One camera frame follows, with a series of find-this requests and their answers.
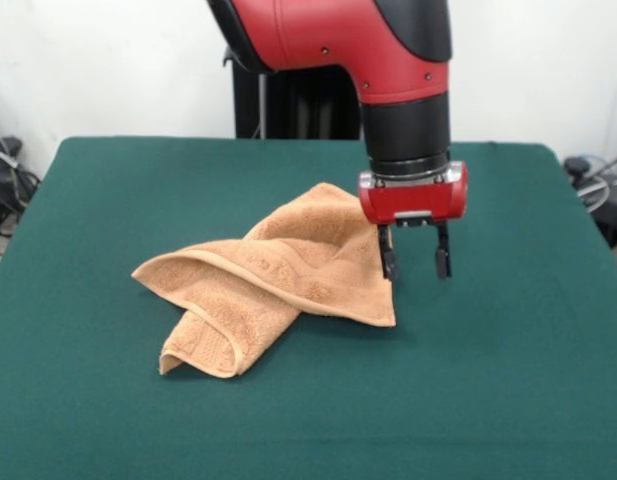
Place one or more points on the tan terry towel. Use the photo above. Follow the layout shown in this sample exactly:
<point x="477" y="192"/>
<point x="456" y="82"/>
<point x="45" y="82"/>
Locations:
<point x="268" y="270"/>

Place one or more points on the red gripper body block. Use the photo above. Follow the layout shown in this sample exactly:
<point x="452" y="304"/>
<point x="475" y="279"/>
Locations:
<point x="413" y="202"/>

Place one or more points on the dark green table cloth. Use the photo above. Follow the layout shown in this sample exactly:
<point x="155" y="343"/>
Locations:
<point x="438" y="375"/>

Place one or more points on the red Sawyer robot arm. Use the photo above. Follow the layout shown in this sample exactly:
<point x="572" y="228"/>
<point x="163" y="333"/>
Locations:
<point x="338" y="35"/>

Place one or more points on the black vertical column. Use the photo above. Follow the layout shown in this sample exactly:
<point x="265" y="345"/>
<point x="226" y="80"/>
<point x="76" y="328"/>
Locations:
<point x="248" y="100"/>

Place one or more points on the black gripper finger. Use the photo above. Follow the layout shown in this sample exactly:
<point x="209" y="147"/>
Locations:
<point x="389" y="260"/>
<point x="442" y="260"/>

